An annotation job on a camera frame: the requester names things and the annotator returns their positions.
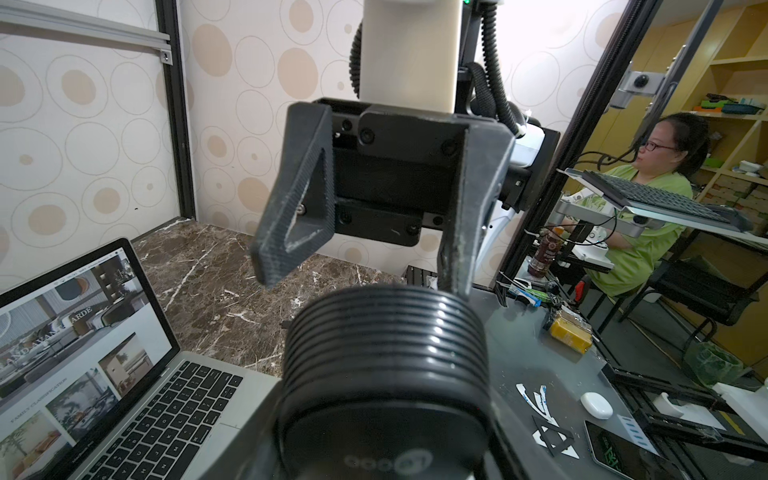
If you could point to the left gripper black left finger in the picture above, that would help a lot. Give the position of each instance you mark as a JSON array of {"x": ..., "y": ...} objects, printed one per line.
[{"x": 254, "y": 451}]

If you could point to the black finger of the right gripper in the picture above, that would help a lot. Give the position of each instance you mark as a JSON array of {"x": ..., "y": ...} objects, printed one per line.
[
  {"x": 482, "y": 167},
  {"x": 299, "y": 217}
]

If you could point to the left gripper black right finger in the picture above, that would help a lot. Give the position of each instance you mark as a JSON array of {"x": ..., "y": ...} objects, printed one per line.
[{"x": 513, "y": 454}]

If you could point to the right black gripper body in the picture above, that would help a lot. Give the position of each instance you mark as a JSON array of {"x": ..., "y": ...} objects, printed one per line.
[{"x": 394, "y": 168}]

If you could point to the black wireless mouse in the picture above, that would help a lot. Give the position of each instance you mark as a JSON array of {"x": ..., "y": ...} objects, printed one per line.
[{"x": 385, "y": 381}]

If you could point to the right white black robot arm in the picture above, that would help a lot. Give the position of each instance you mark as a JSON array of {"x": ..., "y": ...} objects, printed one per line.
[{"x": 480, "y": 89}]

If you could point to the silver open laptop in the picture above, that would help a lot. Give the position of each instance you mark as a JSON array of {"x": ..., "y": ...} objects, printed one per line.
[{"x": 95, "y": 385}]

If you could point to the white earbuds case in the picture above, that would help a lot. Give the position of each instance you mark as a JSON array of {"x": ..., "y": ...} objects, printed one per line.
[{"x": 597, "y": 405}]

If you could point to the black smartphone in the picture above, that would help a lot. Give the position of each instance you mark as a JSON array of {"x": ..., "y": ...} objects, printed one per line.
[{"x": 626, "y": 459}]

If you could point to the brown drink bottle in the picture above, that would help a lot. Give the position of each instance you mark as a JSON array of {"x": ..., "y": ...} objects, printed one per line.
[{"x": 550, "y": 242}]

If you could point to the yellow small box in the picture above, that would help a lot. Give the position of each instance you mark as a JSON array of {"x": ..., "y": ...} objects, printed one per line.
[{"x": 571, "y": 332}]

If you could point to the black keyboard on stand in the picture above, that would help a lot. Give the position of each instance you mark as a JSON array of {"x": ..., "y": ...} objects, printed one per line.
[{"x": 657, "y": 204}]

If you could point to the seated person green shirt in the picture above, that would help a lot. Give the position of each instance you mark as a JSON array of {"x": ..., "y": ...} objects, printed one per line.
[{"x": 675, "y": 149}]

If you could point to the black office chair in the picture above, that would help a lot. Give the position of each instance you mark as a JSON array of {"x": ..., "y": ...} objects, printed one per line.
[{"x": 718, "y": 301}]

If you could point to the wooden shelving unit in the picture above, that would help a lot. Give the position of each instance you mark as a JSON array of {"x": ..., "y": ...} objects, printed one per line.
[{"x": 729, "y": 89}]

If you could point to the horizontal silver aluminium bar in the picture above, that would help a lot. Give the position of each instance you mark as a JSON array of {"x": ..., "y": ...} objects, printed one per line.
[{"x": 32, "y": 15}]

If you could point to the right black frame post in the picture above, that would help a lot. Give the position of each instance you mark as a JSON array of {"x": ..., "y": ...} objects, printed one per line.
[{"x": 623, "y": 44}]

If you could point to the black frame post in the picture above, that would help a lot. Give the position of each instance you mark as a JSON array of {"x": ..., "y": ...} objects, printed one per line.
[
  {"x": 623, "y": 44},
  {"x": 176, "y": 101}
]

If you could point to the left black frame post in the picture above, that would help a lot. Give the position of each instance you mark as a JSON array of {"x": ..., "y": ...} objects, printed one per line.
[{"x": 176, "y": 101}]

